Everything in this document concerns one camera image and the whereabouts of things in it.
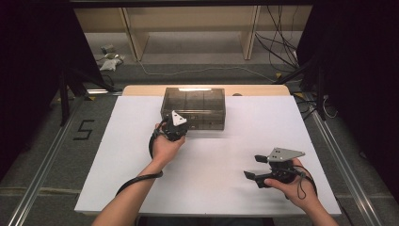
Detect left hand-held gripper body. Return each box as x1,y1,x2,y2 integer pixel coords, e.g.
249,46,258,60
162,109,191,143

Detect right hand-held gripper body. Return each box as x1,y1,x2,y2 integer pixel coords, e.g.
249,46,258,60
266,147,307,186

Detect smoky clear plastic drawer box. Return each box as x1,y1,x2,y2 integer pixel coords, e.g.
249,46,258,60
160,87,227,131

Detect person's left hand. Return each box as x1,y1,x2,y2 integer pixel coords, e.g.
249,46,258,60
151,121,186,169

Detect person's right hand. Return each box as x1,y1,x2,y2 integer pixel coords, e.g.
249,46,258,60
263,158,318,213

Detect white table board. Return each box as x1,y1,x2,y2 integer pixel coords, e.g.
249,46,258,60
73,95,343,218

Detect light wooden table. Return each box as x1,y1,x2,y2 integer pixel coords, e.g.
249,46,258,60
121,84,291,97

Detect person's dark trousers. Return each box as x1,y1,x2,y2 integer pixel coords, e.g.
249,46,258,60
137,216,276,226

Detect short silver bar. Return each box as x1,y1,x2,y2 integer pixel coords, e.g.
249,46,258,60
86,89,123,95

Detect black metal stand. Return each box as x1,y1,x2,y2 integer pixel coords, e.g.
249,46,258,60
57,67,116,126
274,59,327,121

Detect white bag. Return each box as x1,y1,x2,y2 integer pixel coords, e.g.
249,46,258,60
99,54,126,72

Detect light wooden shelf unit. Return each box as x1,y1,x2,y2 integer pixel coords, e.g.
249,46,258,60
74,5,313,62

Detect dark curtain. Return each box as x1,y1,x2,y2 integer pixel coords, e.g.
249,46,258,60
0,0,104,183
295,0,399,202

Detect thin black lanyard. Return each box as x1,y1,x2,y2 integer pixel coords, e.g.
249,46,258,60
289,167,309,201

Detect aluminium floor rail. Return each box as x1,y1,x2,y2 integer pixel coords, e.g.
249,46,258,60
309,109,384,226
8,97,86,226

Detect bundle of black cables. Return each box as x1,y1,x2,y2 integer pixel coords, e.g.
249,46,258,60
254,5,302,74

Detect black frame beam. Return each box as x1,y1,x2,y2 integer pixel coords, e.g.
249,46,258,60
70,0,314,8

